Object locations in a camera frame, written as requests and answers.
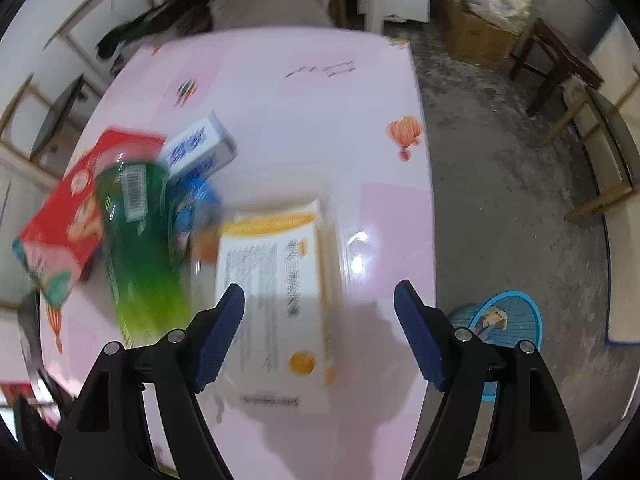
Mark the dark wooden stool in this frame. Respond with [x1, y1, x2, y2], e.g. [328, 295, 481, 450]
[509, 16, 607, 117]

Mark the blue plastic wastebasket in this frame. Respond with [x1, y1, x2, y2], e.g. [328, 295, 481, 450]
[446, 290, 544, 405]

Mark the wooden chair with black seat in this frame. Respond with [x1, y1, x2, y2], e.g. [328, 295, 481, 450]
[0, 74, 103, 178]
[544, 84, 637, 222]

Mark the white side table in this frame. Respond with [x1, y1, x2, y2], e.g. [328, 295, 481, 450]
[46, 0, 211, 63]

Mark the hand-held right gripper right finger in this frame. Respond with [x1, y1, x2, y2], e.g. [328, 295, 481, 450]
[394, 280, 583, 480]

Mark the brown cardboard box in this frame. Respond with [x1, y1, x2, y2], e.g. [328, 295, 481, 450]
[441, 0, 522, 72]

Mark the red snack packet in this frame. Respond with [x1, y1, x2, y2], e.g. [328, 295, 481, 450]
[12, 129, 168, 307]

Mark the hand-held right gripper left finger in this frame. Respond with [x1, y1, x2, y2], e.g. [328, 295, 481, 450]
[54, 284, 246, 480]

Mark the brown paper sheet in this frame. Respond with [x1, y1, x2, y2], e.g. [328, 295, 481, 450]
[480, 307, 509, 332]

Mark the white and orange carton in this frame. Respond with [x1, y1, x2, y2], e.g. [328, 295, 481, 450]
[214, 196, 347, 415]

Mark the black cloth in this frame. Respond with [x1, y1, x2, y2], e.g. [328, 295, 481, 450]
[94, 4, 168, 61]

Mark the blue toothpaste box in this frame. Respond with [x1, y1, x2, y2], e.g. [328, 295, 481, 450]
[159, 111, 239, 241]

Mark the green plastic bottle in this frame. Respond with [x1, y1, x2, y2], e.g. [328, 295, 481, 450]
[94, 159, 197, 347]

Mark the white mattress with blue edging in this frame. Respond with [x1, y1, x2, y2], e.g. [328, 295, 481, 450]
[587, 20, 640, 347]

